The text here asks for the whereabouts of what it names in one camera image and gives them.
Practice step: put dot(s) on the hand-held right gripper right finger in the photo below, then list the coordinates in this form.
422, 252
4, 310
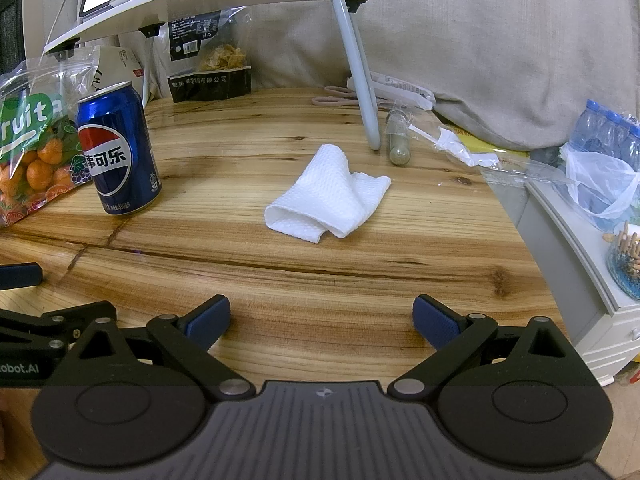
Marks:
436, 325

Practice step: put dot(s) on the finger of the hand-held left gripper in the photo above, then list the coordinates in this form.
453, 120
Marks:
20, 276
40, 327

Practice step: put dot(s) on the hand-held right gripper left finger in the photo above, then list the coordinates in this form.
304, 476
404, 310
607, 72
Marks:
210, 321

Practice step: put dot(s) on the blue soda can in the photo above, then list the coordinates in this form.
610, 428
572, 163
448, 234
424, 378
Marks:
117, 160

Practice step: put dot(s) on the white textured cloth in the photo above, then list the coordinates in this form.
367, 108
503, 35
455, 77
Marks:
330, 195

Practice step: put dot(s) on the clear bag of oranges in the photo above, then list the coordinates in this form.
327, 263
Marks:
30, 170

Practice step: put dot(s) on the white drawer cabinet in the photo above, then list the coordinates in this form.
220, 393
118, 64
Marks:
575, 285

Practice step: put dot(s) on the glass tube with green powder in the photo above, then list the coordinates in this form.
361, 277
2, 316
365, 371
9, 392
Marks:
398, 152

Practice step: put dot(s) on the yellow flat packet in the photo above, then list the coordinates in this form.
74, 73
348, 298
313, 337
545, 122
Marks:
480, 146

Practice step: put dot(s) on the clear plastic wrapper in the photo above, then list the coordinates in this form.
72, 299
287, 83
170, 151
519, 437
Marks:
445, 140

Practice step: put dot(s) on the jar of wooden clothespins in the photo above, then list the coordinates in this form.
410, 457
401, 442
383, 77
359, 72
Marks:
625, 270

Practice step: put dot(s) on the white plastic bag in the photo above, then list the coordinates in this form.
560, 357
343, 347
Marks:
590, 175

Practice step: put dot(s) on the black snack bag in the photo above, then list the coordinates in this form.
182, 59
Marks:
210, 87

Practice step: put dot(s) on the white paper box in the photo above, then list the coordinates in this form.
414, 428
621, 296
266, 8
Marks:
120, 62

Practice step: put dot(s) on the white plastic packet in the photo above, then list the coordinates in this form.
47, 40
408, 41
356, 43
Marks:
400, 91

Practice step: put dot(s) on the pink scissors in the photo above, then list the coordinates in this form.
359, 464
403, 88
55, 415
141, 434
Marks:
320, 101

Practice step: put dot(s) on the black mesh chair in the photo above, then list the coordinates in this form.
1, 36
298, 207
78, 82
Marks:
10, 25

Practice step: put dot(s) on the pack of water bottles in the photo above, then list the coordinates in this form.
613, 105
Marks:
605, 130

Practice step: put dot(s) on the beige sofa cover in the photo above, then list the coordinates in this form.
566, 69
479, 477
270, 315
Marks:
500, 35

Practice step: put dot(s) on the white folding lap table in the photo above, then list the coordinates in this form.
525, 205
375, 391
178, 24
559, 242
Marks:
200, 5

